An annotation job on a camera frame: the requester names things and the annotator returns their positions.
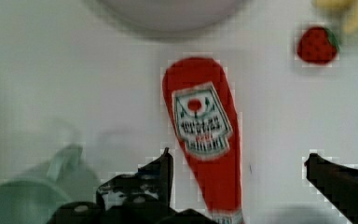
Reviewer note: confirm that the red toy strawberry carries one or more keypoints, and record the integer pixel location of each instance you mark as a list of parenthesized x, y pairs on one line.
[(318, 45)]

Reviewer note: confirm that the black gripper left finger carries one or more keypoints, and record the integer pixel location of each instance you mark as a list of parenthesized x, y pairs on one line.
[(153, 179)]

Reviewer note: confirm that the mint green mug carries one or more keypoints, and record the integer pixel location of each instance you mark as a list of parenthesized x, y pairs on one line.
[(33, 196)]

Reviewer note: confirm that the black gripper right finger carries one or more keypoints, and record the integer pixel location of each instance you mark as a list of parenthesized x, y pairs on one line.
[(337, 183)]

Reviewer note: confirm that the red felt ketchup bottle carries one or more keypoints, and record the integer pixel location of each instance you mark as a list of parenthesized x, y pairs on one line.
[(205, 122)]

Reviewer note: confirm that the yellow toy banana bunch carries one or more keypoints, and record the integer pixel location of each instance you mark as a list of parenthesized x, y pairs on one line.
[(347, 8)]

